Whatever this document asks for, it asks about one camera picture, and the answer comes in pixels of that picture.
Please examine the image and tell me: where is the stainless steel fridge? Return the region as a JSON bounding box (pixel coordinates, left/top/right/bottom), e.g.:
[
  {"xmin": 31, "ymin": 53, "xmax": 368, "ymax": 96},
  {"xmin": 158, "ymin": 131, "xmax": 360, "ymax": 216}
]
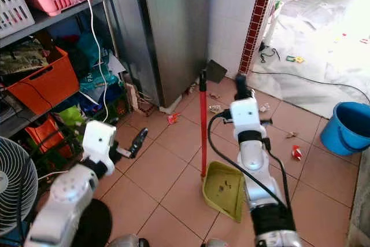
[{"xmin": 101, "ymin": 0, "xmax": 212, "ymax": 109}]

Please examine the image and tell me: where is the long black floor cable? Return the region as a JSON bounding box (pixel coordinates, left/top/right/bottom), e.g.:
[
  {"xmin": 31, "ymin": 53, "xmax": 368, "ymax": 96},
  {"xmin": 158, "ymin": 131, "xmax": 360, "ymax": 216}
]
[{"xmin": 249, "ymin": 71, "xmax": 370, "ymax": 106}]

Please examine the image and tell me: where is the orange plastic basket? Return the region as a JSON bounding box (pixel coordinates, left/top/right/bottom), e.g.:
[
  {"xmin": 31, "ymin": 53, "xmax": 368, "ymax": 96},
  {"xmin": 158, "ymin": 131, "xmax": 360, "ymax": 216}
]
[{"xmin": 5, "ymin": 47, "xmax": 81, "ymax": 116}]

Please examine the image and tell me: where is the thin white hanging cable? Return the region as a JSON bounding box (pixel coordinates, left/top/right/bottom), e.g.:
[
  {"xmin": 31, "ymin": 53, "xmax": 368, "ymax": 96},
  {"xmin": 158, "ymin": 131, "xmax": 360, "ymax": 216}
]
[{"xmin": 38, "ymin": 0, "xmax": 112, "ymax": 179}]

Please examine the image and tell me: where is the white floor sheet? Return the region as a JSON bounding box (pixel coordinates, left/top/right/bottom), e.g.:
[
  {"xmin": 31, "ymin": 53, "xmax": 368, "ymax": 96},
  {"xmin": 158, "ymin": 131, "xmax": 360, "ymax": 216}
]
[{"xmin": 245, "ymin": 0, "xmax": 370, "ymax": 120}]

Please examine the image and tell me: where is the grey robot leg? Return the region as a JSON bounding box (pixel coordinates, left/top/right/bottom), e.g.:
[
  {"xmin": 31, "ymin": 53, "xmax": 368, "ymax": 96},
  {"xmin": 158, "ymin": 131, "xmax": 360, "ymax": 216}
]
[
  {"xmin": 108, "ymin": 234, "xmax": 151, "ymax": 247},
  {"xmin": 205, "ymin": 238, "xmax": 230, "ymax": 247}
]

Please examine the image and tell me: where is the dark square plate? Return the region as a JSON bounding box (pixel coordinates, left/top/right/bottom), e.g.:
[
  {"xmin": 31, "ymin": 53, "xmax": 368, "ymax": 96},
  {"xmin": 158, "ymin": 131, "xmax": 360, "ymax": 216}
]
[{"xmin": 205, "ymin": 60, "xmax": 228, "ymax": 84}]

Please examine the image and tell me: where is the grey concrete ledge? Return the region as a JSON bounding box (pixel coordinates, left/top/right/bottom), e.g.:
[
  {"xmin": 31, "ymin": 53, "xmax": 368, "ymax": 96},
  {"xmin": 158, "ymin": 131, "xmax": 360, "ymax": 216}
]
[{"xmin": 346, "ymin": 148, "xmax": 370, "ymax": 247}]

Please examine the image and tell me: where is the yellow-green dustpan with red handle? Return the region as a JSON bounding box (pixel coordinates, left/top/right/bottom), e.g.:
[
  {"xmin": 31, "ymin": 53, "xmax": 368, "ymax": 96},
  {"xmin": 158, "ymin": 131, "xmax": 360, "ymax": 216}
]
[{"xmin": 199, "ymin": 70, "xmax": 246, "ymax": 224}]

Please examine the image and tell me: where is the short tangled black cable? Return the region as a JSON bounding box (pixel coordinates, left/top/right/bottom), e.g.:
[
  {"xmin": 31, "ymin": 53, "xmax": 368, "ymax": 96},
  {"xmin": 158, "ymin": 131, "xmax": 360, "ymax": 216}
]
[{"xmin": 257, "ymin": 41, "xmax": 282, "ymax": 64}]

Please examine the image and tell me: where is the teal plastic bag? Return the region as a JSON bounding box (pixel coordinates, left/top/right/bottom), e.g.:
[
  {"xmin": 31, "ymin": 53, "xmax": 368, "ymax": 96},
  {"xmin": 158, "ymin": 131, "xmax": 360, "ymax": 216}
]
[{"xmin": 75, "ymin": 32, "xmax": 117, "ymax": 93}]

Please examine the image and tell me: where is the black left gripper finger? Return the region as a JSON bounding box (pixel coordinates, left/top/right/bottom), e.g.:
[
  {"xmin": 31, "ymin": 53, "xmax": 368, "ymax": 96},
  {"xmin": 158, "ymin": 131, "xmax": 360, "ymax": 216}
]
[{"xmin": 131, "ymin": 128, "xmax": 149, "ymax": 157}]

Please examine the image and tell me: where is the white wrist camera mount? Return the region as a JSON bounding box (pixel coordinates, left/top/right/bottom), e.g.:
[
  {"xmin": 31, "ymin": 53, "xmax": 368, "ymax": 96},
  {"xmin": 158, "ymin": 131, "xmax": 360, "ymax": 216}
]
[
  {"xmin": 230, "ymin": 97, "xmax": 261, "ymax": 141},
  {"xmin": 81, "ymin": 120, "xmax": 118, "ymax": 162}
]

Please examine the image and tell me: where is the white round fan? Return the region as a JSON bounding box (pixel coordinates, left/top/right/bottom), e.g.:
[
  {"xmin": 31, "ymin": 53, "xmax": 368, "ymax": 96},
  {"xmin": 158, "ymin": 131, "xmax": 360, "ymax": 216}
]
[{"xmin": 0, "ymin": 137, "xmax": 39, "ymax": 237}]

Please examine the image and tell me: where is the lime green bag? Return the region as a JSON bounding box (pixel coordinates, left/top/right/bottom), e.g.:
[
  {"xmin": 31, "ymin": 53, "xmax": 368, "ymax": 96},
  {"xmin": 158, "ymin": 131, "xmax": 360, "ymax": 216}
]
[{"xmin": 58, "ymin": 105, "xmax": 87, "ymax": 129}]

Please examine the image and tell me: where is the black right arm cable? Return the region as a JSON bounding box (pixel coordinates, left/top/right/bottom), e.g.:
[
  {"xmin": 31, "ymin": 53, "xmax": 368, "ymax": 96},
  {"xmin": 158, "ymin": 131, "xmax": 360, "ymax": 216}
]
[{"xmin": 207, "ymin": 110, "xmax": 293, "ymax": 213}]

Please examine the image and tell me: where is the white plastic basket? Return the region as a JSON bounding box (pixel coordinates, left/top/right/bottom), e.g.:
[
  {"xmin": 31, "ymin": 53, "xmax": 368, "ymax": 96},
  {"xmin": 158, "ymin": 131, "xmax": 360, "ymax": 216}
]
[{"xmin": 0, "ymin": 0, "xmax": 36, "ymax": 39}]

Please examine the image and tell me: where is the grey robot right leg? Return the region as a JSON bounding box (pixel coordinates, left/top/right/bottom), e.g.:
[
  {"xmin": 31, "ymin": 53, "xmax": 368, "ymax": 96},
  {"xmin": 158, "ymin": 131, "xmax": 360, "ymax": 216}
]
[{"xmin": 205, "ymin": 238, "xmax": 230, "ymax": 247}]

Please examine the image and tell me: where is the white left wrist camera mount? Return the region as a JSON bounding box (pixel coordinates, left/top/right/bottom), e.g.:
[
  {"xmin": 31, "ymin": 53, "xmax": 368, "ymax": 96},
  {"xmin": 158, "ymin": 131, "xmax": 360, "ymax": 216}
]
[{"xmin": 81, "ymin": 120, "xmax": 118, "ymax": 162}]

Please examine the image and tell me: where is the folded printed newspaper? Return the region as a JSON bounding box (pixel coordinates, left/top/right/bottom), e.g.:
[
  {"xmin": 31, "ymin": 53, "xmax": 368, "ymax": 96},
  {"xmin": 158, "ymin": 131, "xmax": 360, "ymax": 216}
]
[{"xmin": 0, "ymin": 39, "xmax": 50, "ymax": 76}]

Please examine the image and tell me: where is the blue plastic bucket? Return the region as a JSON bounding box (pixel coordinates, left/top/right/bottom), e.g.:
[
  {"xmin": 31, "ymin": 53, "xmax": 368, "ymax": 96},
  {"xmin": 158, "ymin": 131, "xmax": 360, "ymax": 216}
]
[{"xmin": 319, "ymin": 101, "xmax": 370, "ymax": 157}]

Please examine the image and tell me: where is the orange fabric bag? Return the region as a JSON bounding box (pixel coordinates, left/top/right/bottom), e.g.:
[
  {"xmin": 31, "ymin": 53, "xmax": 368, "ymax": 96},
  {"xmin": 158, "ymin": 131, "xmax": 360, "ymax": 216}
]
[{"xmin": 28, "ymin": 117, "xmax": 83, "ymax": 155}]

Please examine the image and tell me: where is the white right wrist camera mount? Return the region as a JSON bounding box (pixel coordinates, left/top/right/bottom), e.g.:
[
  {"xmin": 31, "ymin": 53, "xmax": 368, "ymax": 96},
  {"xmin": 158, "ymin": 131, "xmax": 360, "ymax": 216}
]
[{"xmin": 230, "ymin": 97, "xmax": 261, "ymax": 141}]

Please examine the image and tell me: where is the grey metal shelf rack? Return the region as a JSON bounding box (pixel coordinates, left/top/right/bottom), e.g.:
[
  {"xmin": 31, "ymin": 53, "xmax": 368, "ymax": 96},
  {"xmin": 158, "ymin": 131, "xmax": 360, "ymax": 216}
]
[{"xmin": 0, "ymin": 0, "xmax": 131, "ymax": 139}]

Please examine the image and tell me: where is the grey robot left leg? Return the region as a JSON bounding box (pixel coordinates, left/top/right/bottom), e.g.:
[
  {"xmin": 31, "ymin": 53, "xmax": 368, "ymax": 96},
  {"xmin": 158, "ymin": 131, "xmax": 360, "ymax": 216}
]
[{"xmin": 108, "ymin": 234, "xmax": 151, "ymax": 247}]

